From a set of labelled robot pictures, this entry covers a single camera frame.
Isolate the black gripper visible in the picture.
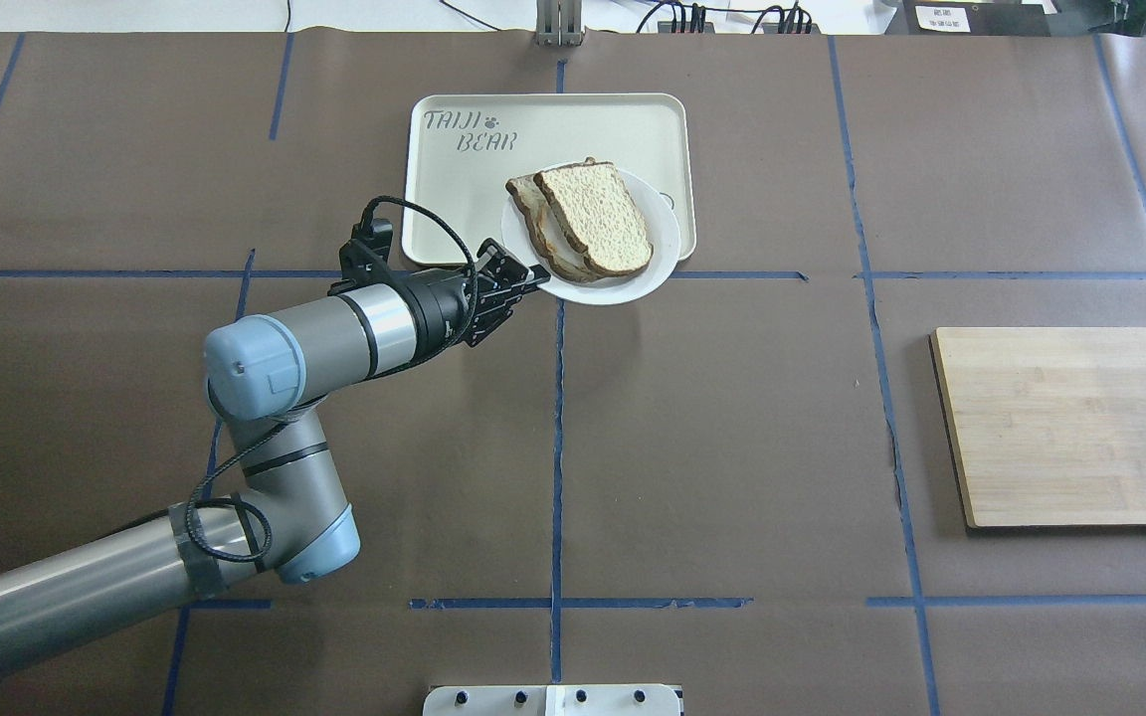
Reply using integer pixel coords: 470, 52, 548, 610
463, 239, 551, 346

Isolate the white round plate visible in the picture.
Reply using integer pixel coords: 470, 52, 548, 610
496, 168, 682, 305

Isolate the white camera pole mount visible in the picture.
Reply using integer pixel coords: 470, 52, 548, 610
422, 683, 685, 715

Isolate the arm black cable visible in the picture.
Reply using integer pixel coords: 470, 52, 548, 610
183, 195, 479, 568

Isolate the aluminium frame post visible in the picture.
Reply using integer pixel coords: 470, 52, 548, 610
535, 0, 584, 47

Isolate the cream bear tray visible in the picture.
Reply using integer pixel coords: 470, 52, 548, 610
405, 93, 696, 259

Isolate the wooden cutting board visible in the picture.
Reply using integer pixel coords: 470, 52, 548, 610
929, 326, 1146, 529

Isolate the black power box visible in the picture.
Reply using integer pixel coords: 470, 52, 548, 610
885, 1, 1051, 37

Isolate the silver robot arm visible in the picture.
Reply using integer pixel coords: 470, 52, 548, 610
0, 233, 551, 680

